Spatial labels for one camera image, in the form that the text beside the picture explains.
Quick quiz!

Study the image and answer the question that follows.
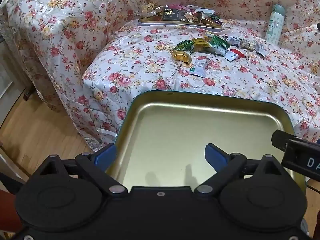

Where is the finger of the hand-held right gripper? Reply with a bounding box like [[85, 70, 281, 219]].
[[271, 129, 297, 153]]

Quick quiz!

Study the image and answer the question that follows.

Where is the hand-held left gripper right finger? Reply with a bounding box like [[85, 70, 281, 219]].
[[194, 143, 284, 195]]

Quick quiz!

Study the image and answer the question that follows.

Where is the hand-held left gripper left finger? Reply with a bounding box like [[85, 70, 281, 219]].
[[37, 143, 128, 195]]

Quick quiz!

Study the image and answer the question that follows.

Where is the golden tin tray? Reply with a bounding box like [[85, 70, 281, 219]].
[[105, 90, 307, 193]]

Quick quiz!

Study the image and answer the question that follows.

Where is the white green snack packet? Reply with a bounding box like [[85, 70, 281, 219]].
[[188, 59, 208, 77]]

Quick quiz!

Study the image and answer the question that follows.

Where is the red white snack packet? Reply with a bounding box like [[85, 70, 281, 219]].
[[224, 48, 246, 62]]

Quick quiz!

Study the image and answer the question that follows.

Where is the beige patterned snack packet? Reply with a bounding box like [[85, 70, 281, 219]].
[[239, 38, 256, 50]]

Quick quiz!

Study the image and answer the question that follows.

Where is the gold candy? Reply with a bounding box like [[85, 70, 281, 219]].
[[171, 50, 193, 65]]

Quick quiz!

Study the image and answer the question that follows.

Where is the white blue snack packet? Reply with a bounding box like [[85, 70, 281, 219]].
[[226, 35, 241, 47]]

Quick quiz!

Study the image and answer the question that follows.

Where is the green candy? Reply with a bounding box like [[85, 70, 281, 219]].
[[174, 40, 194, 53]]

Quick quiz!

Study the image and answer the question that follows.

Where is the pile of assorted snacks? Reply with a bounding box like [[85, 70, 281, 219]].
[[141, 2, 222, 27]]

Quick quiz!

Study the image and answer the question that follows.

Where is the mint green cartoon bottle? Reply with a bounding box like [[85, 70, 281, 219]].
[[264, 4, 285, 45]]

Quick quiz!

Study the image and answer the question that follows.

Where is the red cloth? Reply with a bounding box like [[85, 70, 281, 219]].
[[0, 189, 23, 233]]

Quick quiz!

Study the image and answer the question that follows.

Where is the white cabinet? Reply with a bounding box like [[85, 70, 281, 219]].
[[0, 42, 28, 103]]

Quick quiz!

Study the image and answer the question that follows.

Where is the dark biscuit packet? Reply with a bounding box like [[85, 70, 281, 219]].
[[162, 8, 203, 22]]

